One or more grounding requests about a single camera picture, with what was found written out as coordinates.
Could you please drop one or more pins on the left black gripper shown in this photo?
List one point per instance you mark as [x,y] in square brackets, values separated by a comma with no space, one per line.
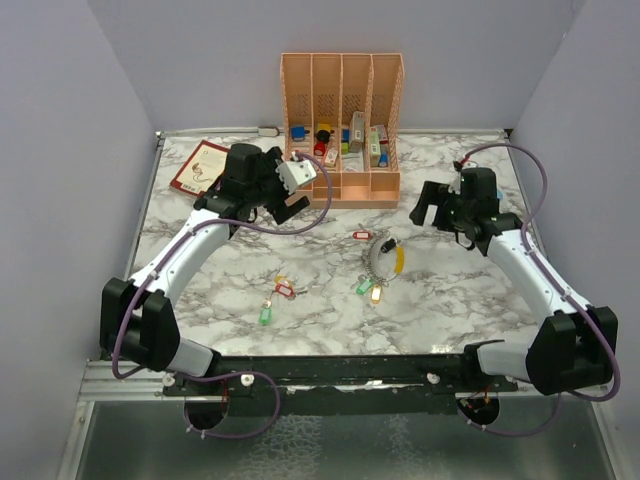
[280,209]

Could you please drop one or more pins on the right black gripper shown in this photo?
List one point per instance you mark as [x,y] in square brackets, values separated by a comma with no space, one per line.
[435,193]

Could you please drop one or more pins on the metal coil keyring yellow handle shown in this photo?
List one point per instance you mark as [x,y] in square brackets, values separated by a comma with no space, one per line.
[382,268]

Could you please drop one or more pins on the black tag key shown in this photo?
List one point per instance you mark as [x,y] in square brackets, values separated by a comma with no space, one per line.
[389,245]

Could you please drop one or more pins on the red tag key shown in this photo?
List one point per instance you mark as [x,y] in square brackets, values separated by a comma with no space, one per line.
[362,233]
[287,291]

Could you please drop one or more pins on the green tag key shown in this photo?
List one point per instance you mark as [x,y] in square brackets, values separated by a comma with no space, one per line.
[364,286]
[265,314]

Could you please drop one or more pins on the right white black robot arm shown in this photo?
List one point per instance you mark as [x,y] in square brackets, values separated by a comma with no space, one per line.
[574,347]

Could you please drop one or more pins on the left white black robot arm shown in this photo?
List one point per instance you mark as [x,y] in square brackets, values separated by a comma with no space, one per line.
[137,319]

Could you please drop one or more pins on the red cover paperback book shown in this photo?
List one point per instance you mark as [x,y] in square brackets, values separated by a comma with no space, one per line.
[203,167]

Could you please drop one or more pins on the red black bottle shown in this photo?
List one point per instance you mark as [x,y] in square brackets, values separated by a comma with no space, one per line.
[322,137]

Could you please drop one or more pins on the yellow tag key lower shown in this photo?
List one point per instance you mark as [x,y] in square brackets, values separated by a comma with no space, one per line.
[283,279]

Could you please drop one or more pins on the yellow tag key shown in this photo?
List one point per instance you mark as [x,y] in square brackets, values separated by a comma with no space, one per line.
[376,294]
[283,279]

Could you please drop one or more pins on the yellow tag key upper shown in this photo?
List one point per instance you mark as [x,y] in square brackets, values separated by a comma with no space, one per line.
[376,294]

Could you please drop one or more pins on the grey green box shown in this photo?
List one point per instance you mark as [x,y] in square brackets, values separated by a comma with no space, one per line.
[356,132]

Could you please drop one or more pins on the peach plastic desk organizer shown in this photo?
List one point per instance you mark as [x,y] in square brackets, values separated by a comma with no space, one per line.
[329,88]

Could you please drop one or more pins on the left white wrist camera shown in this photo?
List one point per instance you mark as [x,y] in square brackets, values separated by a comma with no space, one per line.
[296,173]

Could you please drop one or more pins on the white adapter at wall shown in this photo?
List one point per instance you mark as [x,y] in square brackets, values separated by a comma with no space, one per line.
[268,131]

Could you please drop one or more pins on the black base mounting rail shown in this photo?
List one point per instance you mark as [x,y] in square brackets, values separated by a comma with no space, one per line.
[249,384]

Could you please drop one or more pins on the aluminium frame rail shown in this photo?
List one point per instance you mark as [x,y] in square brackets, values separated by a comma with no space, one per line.
[99,384]

